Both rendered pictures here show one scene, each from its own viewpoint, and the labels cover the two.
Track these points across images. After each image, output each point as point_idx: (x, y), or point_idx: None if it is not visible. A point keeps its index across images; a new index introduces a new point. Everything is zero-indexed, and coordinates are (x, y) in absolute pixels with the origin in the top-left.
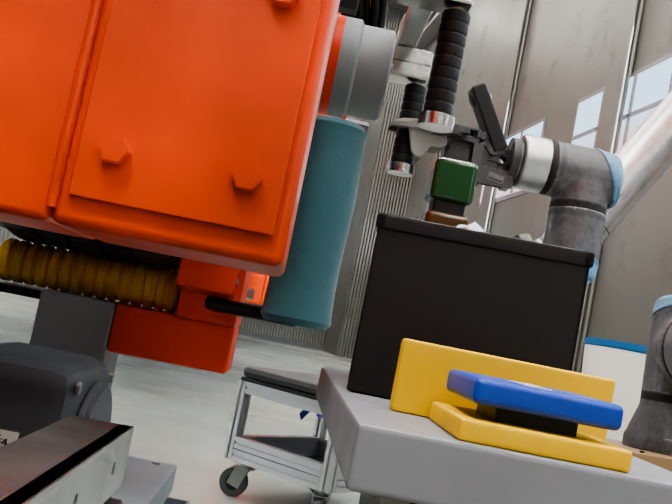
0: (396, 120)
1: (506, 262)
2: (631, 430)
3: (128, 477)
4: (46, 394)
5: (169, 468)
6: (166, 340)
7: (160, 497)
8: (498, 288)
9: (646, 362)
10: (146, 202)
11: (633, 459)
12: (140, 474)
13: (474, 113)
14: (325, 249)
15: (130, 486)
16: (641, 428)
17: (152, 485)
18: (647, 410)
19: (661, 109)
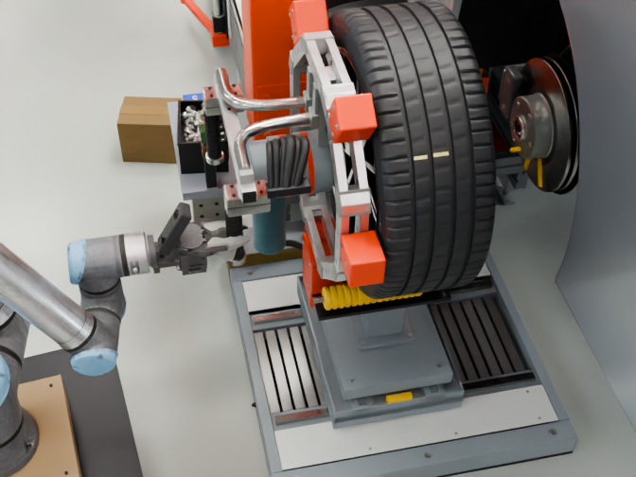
0: (243, 224)
1: (196, 104)
2: (35, 427)
3: (347, 340)
4: None
5: (343, 377)
6: None
7: (330, 349)
8: (197, 109)
9: (17, 405)
10: None
11: (173, 117)
12: (346, 350)
13: (184, 230)
14: None
15: (339, 326)
16: (31, 417)
17: (332, 336)
18: (25, 414)
19: (4, 245)
